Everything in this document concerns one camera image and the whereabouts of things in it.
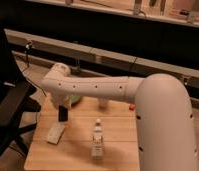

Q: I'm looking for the white sponge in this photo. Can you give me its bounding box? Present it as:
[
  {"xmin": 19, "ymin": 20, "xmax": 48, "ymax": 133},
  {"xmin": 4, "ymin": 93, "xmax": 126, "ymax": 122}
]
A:
[{"xmin": 46, "ymin": 122, "xmax": 65, "ymax": 144}]

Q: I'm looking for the small orange object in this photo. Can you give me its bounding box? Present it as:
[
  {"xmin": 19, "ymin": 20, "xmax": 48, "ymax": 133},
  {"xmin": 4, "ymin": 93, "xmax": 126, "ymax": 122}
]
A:
[{"xmin": 129, "ymin": 104, "xmax": 135, "ymax": 111}]

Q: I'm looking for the black cable on floor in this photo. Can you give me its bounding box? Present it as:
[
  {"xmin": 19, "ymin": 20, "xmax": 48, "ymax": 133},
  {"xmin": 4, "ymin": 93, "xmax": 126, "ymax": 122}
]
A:
[{"xmin": 13, "ymin": 41, "xmax": 47, "ymax": 98}]

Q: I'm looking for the black eraser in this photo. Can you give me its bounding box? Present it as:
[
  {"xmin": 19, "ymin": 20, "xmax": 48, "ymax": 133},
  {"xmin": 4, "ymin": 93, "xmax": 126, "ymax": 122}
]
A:
[{"xmin": 58, "ymin": 106, "xmax": 68, "ymax": 122}]

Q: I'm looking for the green plate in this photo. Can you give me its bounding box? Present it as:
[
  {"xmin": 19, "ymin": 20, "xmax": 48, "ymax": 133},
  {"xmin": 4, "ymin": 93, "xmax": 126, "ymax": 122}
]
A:
[{"xmin": 71, "ymin": 95, "xmax": 81, "ymax": 104}]

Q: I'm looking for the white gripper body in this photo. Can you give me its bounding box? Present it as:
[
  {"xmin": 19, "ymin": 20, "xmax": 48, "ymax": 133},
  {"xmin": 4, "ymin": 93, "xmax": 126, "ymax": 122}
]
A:
[{"xmin": 51, "ymin": 94, "xmax": 71, "ymax": 109}]

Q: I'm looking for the black office chair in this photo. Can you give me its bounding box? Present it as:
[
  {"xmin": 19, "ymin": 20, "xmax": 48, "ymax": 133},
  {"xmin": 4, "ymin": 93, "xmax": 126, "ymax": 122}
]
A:
[{"xmin": 0, "ymin": 22, "xmax": 41, "ymax": 157}]

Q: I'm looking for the clear plastic bottle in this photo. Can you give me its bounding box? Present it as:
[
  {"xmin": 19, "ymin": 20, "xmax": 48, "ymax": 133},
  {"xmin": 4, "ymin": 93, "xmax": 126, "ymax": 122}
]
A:
[{"xmin": 91, "ymin": 119, "xmax": 104, "ymax": 159}]

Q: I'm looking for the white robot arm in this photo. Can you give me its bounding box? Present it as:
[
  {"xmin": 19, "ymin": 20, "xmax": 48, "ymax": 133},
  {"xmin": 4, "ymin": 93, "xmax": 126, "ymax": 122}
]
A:
[{"xmin": 42, "ymin": 63, "xmax": 198, "ymax": 171}]

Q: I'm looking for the small clear cup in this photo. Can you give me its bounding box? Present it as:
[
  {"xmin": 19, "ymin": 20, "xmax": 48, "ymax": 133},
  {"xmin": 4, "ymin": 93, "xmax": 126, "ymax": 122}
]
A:
[{"xmin": 98, "ymin": 99, "xmax": 108, "ymax": 108}]

